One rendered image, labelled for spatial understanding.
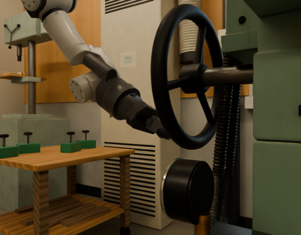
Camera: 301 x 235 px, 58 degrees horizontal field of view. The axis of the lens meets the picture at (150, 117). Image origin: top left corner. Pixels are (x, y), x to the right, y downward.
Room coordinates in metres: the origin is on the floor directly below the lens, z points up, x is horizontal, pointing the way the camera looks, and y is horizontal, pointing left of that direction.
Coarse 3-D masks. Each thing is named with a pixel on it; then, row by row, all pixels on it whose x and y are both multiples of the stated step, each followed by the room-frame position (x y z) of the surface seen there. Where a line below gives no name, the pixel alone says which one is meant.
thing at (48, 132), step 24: (24, 24) 2.21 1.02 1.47; (0, 120) 2.13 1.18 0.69; (24, 120) 2.03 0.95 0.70; (48, 120) 2.21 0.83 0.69; (0, 144) 2.13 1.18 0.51; (48, 144) 2.21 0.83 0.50; (0, 168) 2.13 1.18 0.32; (0, 192) 2.13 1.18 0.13; (24, 192) 2.03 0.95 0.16; (48, 192) 2.21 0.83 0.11
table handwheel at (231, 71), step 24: (168, 24) 0.46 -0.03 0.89; (168, 48) 0.45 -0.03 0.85; (216, 48) 0.62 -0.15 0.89; (192, 72) 0.53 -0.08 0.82; (216, 72) 0.51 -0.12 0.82; (240, 72) 0.48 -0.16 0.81; (168, 96) 0.45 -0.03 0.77; (216, 96) 0.65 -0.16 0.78; (168, 120) 0.46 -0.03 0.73; (216, 120) 0.62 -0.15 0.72; (192, 144) 0.52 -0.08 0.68
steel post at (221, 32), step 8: (224, 0) 1.71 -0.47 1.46; (224, 8) 1.71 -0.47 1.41; (224, 16) 1.71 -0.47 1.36; (224, 24) 1.71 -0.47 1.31; (224, 32) 1.69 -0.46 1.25; (232, 192) 1.69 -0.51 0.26; (232, 200) 1.69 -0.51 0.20; (232, 208) 1.69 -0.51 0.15; (232, 216) 1.69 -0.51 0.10; (232, 224) 1.69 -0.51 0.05
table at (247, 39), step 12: (252, 0) 0.25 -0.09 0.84; (264, 0) 0.25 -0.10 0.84; (276, 0) 0.25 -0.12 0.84; (288, 0) 0.25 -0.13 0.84; (300, 0) 0.25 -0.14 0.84; (264, 12) 0.28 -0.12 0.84; (276, 12) 0.28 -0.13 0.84; (228, 36) 0.45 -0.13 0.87; (240, 36) 0.44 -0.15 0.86; (252, 36) 0.43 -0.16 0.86; (228, 48) 0.45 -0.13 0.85; (240, 48) 0.44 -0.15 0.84; (252, 48) 0.43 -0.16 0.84; (240, 60) 0.52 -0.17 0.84; (252, 60) 0.52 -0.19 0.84
